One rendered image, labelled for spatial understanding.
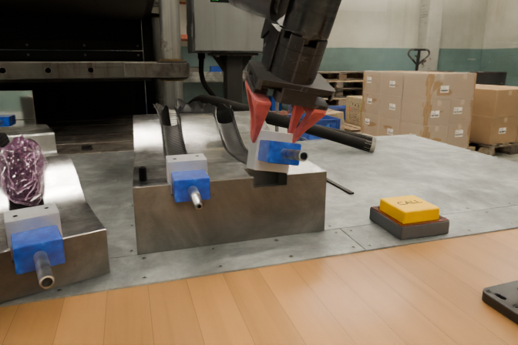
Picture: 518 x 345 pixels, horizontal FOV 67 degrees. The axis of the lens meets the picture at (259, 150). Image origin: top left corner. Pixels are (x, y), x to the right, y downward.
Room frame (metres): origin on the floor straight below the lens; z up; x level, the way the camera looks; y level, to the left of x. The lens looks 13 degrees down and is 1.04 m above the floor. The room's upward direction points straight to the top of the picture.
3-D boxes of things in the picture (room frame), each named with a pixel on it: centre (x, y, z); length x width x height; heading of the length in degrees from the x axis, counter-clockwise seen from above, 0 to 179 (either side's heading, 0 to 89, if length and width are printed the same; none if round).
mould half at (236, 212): (0.73, 0.10, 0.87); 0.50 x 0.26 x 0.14; 17
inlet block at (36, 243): (0.36, 0.22, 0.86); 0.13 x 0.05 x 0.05; 34
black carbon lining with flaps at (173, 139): (0.72, 0.11, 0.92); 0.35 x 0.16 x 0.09; 17
